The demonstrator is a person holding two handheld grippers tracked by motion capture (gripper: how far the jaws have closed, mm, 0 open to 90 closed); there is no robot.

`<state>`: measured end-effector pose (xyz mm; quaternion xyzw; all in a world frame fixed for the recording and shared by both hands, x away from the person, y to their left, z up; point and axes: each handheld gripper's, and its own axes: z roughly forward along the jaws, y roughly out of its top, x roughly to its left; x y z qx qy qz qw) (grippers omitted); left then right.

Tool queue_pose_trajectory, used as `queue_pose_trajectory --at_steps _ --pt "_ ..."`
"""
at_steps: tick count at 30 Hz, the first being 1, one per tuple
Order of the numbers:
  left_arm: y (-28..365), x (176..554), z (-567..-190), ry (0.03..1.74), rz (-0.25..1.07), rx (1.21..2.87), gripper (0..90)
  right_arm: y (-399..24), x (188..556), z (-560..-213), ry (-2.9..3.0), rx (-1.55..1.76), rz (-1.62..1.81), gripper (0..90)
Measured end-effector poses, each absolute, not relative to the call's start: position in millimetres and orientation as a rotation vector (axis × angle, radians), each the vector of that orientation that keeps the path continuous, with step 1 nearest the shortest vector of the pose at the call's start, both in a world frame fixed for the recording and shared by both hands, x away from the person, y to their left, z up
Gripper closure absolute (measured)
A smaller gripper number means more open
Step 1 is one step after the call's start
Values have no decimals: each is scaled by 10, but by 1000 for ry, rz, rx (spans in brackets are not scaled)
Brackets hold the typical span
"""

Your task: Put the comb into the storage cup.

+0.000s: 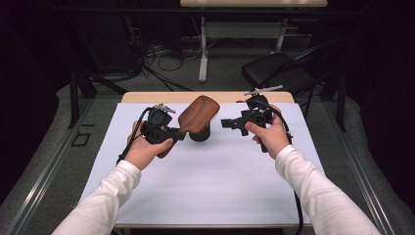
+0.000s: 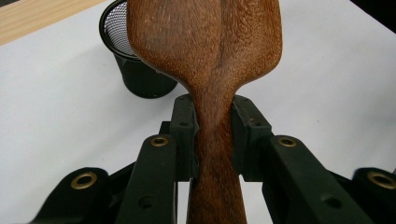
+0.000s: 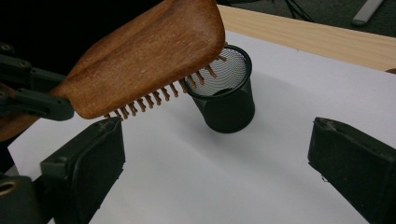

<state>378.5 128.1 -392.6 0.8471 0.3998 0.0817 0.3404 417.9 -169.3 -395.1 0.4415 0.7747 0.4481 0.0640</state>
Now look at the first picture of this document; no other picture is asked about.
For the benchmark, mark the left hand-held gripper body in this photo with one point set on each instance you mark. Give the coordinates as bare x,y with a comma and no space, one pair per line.
158,119

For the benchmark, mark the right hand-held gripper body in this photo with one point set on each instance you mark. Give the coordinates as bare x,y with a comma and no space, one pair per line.
262,112

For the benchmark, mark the black mesh cup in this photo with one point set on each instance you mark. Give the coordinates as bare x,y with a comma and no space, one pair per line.
199,136

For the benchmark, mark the brown wooden hairbrush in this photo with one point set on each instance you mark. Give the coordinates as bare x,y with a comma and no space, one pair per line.
199,112

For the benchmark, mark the person's right hand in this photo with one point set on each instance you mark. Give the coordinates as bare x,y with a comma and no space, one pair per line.
275,138

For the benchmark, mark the person's left hand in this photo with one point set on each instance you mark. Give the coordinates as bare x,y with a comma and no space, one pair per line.
143,153

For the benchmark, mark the black folding chair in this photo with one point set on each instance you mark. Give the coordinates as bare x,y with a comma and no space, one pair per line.
277,70

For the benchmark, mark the white table mat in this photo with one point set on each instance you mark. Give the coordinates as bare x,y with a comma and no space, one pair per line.
212,182

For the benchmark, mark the white-legged desk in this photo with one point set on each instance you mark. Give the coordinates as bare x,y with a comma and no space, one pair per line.
203,58

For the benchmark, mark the black metal stand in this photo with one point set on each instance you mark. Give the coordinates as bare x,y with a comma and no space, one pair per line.
341,111
73,104

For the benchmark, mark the aluminium floor rail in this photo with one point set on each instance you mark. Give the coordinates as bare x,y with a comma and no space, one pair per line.
360,176
49,169

